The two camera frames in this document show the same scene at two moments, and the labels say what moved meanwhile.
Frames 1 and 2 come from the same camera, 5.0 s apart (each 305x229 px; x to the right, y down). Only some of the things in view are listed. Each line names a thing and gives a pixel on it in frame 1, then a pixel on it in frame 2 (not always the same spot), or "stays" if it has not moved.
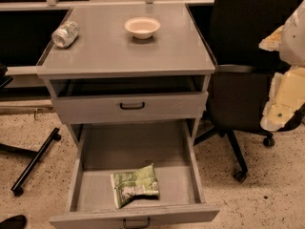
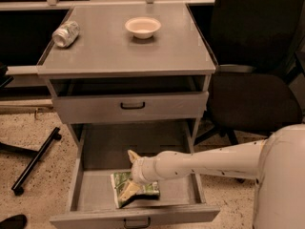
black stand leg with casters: x=16 y=188 stays
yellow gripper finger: x=273 y=42 → x=143 y=170
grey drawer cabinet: x=132 y=80 stays
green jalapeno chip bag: x=128 y=185 stays
